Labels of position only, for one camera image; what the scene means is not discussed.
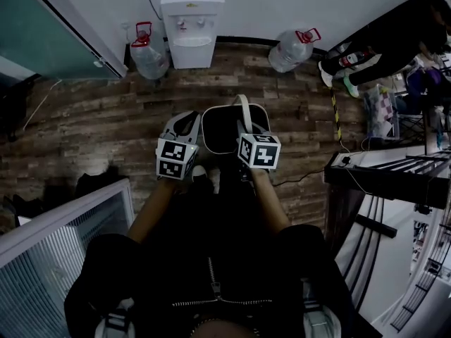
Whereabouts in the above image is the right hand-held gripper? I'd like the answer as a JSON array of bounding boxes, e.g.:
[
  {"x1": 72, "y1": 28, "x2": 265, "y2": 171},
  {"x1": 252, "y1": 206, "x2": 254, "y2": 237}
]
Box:
[{"x1": 235, "y1": 118, "x2": 282, "y2": 183}]

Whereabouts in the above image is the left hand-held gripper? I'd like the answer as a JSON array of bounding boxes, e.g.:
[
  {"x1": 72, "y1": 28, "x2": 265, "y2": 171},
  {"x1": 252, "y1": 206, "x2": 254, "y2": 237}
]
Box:
[{"x1": 156, "y1": 110, "x2": 202, "y2": 182}]

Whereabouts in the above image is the person's left forearm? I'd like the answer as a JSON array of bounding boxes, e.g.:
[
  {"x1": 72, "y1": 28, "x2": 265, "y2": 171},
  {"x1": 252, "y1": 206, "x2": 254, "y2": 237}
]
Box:
[{"x1": 126, "y1": 177, "x2": 175, "y2": 245}]

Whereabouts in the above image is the person's right forearm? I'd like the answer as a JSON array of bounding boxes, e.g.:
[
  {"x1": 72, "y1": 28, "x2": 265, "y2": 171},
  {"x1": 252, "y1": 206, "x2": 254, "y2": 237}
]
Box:
[{"x1": 249, "y1": 169, "x2": 292, "y2": 237}]

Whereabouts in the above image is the clear water jug red cap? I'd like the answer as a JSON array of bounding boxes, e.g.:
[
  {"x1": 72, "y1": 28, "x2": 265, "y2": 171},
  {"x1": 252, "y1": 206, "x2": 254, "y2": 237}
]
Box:
[
  {"x1": 268, "y1": 27, "x2": 322, "y2": 74},
  {"x1": 129, "y1": 21, "x2": 171, "y2": 81}
]

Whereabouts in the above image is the yellow black striped floor strip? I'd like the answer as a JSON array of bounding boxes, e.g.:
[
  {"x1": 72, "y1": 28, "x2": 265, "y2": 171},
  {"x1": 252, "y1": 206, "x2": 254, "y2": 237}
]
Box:
[{"x1": 329, "y1": 86, "x2": 343, "y2": 142}]

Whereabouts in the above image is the white power strip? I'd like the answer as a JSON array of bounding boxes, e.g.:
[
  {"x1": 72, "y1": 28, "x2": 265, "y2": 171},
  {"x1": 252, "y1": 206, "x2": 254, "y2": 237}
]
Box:
[{"x1": 330, "y1": 152, "x2": 354, "y2": 168}]

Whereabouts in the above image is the white water dispenser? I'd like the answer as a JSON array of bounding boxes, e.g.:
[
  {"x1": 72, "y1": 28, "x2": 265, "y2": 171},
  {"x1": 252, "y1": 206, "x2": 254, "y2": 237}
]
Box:
[{"x1": 160, "y1": 0, "x2": 226, "y2": 70}]

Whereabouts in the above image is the black bag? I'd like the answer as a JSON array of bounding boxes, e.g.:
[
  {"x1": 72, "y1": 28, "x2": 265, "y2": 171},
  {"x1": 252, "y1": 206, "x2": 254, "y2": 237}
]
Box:
[{"x1": 75, "y1": 165, "x2": 128, "y2": 199}]

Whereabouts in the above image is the red label drink bottle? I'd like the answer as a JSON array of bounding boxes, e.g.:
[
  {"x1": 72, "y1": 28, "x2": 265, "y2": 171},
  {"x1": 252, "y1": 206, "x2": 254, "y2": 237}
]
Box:
[{"x1": 338, "y1": 50, "x2": 371, "y2": 68}]

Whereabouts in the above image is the dark wooden panel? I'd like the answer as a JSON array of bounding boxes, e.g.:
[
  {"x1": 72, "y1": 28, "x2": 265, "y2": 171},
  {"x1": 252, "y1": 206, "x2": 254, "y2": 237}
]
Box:
[{"x1": 323, "y1": 183, "x2": 366, "y2": 254}]

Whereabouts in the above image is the checked storage bag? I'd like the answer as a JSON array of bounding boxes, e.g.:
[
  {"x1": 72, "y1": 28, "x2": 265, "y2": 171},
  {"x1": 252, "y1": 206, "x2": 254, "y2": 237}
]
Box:
[{"x1": 362, "y1": 84, "x2": 401, "y2": 139}]

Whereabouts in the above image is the person's black jacket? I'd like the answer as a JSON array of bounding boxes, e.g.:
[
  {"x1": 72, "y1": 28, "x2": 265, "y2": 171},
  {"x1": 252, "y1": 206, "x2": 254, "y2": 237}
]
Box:
[{"x1": 63, "y1": 153, "x2": 355, "y2": 338}]

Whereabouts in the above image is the black metal shelf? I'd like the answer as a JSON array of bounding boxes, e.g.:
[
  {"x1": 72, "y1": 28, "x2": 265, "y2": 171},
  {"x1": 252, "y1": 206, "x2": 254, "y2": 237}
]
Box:
[{"x1": 323, "y1": 151, "x2": 451, "y2": 211}]

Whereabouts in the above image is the frosted green glass door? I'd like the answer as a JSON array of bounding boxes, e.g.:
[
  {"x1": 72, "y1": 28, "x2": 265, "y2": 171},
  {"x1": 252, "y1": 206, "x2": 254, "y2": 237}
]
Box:
[{"x1": 0, "y1": 0, "x2": 123, "y2": 81}]

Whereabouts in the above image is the purple cloth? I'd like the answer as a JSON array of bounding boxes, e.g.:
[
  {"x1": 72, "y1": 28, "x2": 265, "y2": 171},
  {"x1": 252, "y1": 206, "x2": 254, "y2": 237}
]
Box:
[{"x1": 406, "y1": 66, "x2": 445, "y2": 99}]

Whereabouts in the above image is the glass partition with blinds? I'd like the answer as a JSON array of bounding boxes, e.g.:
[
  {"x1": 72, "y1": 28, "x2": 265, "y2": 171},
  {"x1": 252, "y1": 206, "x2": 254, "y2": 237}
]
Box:
[{"x1": 0, "y1": 177, "x2": 136, "y2": 338}]

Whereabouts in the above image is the black metal railing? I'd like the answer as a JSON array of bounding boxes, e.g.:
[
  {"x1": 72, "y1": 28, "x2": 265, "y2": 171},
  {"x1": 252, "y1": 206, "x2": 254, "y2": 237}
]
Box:
[{"x1": 389, "y1": 202, "x2": 451, "y2": 333}]

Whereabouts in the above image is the black power cable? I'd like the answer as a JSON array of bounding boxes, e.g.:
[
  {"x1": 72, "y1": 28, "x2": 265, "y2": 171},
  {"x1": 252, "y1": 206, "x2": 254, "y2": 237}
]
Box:
[{"x1": 272, "y1": 168, "x2": 326, "y2": 187}]

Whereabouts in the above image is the white floor cable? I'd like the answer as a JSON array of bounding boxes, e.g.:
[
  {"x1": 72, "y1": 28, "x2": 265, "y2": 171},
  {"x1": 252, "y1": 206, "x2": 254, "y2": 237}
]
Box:
[{"x1": 22, "y1": 78, "x2": 63, "y2": 132}]

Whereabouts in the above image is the grey harness strap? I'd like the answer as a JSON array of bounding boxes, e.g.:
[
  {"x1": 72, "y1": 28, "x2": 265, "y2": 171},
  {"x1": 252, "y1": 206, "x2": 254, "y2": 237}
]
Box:
[
  {"x1": 301, "y1": 278, "x2": 341, "y2": 338},
  {"x1": 94, "y1": 297, "x2": 137, "y2": 338}
]

